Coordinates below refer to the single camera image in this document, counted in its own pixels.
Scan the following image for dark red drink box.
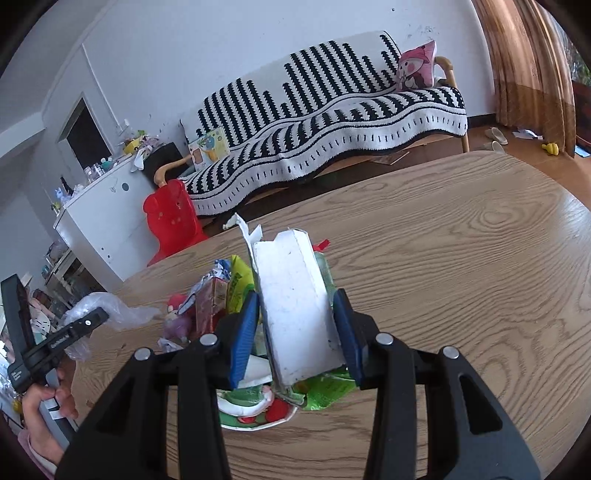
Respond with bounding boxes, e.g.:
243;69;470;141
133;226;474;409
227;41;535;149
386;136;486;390
191;277;228;340

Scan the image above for yellow green snack bag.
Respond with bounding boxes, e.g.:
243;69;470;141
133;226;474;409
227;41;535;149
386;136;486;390
226;255;254;314

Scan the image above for white milk carton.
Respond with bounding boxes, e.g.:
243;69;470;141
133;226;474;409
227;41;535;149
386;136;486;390
226;214;345;389

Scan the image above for green foil wrapper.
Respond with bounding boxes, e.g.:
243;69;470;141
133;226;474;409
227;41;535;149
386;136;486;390
294;252;356;411

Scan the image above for red ribbon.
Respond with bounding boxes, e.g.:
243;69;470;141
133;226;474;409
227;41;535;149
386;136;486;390
312;239;331;252

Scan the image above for clear plastic bag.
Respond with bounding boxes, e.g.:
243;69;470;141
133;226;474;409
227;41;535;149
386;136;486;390
62;291;164;363

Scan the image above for person's left hand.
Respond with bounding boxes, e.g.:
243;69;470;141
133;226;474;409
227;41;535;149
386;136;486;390
20;357;80;464

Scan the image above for red plastic chair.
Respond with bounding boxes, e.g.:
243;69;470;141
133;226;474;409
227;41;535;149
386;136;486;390
143;179;207;266

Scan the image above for white cabinet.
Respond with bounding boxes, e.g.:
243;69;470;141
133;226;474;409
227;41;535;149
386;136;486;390
53;156;158;292

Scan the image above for children's picture book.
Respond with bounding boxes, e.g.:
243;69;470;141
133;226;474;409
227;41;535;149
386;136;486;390
188;127;230;170

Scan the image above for black white striped sofa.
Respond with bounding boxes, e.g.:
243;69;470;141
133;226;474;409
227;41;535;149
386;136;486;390
180;31;468;216

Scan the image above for slippers on floor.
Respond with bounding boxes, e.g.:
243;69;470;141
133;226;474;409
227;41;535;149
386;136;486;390
484;127;508;153

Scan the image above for yellow toy on floor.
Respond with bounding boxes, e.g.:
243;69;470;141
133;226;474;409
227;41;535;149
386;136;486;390
541;143;560;156

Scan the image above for pink cartoon pillow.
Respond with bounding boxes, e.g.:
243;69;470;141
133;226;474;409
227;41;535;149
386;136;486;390
396;40;437;91

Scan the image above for brown curtain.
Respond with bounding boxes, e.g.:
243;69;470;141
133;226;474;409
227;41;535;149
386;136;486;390
473;0;576;156

